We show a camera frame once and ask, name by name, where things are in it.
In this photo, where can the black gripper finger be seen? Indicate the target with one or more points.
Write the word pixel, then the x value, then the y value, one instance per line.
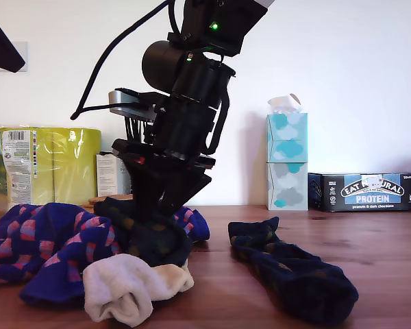
pixel 188 192
pixel 147 185
pixel 0 48

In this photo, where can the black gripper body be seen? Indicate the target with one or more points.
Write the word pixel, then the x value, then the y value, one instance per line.
pixel 185 130

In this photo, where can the navy pineapple pattern sock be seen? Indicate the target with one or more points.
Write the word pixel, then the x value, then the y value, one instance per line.
pixel 294 274
pixel 157 236

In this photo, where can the cream white sock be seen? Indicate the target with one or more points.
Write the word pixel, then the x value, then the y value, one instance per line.
pixel 116 284

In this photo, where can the small white printed carton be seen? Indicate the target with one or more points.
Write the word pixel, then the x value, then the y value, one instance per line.
pixel 106 178

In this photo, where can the thin black chopstick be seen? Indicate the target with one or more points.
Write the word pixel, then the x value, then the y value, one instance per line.
pixel 127 128
pixel 131 129
pixel 135 130

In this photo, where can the yellow-green kitchen roll pack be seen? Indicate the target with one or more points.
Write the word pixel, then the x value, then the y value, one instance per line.
pixel 68 164

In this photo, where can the grey cloud tissue box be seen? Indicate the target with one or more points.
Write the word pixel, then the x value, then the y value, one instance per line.
pixel 287 185

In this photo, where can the white tissue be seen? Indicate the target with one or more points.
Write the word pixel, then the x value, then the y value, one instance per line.
pixel 281 103

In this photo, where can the blue cloud tissue box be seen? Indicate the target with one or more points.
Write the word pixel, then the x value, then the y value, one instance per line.
pixel 287 137

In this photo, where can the black Eat Natural protein box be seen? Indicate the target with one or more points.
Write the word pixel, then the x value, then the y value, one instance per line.
pixel 363 192

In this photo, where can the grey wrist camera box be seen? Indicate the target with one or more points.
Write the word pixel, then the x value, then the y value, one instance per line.
pixel 123 101

